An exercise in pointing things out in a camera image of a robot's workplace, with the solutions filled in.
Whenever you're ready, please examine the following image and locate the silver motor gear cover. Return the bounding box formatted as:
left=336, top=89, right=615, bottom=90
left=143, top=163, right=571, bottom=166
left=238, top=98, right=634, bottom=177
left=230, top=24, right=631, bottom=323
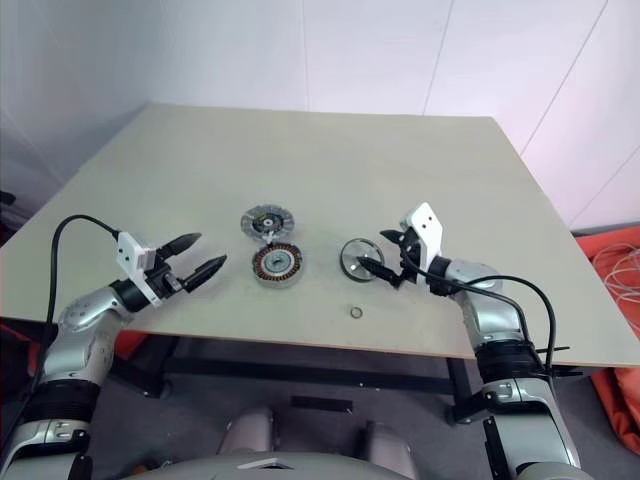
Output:
left=240, top=203, right=296, bottom=245

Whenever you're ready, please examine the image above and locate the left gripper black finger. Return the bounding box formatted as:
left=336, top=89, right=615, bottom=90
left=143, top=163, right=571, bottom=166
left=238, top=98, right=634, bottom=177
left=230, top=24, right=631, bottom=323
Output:
left=182, top=253, right=229, bottom=294
left=158, top=231, right=203, bottom=262

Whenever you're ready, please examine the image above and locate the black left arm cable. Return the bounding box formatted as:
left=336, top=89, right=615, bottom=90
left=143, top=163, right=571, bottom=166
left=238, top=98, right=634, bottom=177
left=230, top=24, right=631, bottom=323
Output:
left=47, top=214, right=124, bottom=326

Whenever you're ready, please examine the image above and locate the grey robot torso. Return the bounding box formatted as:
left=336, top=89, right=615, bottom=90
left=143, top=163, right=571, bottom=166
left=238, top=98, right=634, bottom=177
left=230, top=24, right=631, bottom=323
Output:
left=134, top=452, right=416, bottom=480

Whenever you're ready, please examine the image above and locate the black object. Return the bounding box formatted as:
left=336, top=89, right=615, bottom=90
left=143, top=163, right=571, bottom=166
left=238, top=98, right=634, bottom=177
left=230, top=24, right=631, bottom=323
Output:
left=0, top=189, right=16, bottom=241

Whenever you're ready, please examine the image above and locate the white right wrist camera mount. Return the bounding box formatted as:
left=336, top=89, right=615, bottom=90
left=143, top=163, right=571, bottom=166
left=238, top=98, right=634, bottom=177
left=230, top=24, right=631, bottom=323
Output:
left=398, top=202, right=445, bottom=289

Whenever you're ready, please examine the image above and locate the white cable coil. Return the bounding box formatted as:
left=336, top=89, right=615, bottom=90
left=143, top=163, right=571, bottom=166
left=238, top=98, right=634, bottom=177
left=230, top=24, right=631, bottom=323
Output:
left=592, top=242, right=640, bottom=331

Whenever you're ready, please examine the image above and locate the round metal cover plate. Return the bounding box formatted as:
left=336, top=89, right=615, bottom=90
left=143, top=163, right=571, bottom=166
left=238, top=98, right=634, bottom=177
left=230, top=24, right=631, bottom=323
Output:
left=339, top=238, right=385, bottom=282

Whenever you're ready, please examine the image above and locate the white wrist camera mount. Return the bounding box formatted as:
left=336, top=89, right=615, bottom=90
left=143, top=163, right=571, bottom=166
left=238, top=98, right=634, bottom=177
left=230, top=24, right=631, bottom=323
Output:
left=398, top=202, right=445, bottom=289
left=115, top=232, right=164, bottom=307

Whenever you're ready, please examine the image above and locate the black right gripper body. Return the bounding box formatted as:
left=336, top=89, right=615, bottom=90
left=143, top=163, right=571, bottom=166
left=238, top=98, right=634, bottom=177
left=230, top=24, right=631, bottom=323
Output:
left=398, top=227, right=421, bottom=284

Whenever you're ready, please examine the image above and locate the orange bean bag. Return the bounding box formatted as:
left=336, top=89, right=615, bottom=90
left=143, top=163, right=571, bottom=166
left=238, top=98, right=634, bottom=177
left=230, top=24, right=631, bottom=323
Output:
left=574, top=232, right=640, bottom=446

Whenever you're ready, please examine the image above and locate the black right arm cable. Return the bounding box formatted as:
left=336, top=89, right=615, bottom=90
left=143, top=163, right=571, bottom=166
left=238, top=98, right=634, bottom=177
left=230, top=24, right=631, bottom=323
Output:
left=414, top=267, right=559, bottom=374

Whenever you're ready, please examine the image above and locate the motor stator with copper windings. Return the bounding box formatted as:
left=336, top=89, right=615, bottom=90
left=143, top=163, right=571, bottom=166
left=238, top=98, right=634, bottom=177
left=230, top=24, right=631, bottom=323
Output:
left=251, top=243, right=305, bottom=289

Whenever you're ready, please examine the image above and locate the black metal table frame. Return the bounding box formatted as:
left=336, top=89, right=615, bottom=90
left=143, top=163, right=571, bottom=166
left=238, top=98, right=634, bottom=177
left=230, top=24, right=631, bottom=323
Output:
left=114, top=334, right=584, bottom=426

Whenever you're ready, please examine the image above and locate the grey rounded shape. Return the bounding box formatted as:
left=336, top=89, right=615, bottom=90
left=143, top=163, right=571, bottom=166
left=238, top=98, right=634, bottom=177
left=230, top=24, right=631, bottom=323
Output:
left=357, top=422, right=419, bottom=480
left=217, top=405, right=276, bottom=456

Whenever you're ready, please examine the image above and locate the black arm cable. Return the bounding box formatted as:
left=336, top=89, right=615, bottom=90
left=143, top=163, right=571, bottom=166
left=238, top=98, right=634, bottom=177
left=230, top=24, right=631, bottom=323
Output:
left=414, top=267, right=559, bottom=374
left=47, top=214, right=124, bottom=326

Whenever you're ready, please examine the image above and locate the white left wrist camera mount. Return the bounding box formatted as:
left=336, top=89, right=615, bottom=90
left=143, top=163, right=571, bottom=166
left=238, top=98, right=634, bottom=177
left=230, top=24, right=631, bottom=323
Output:
left=115, top=232, right=164, bottom=307

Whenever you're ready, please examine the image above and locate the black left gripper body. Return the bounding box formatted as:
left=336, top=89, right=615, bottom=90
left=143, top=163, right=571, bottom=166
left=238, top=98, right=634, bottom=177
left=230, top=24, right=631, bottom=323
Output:
left=147, top=251, right=195, bottom=300

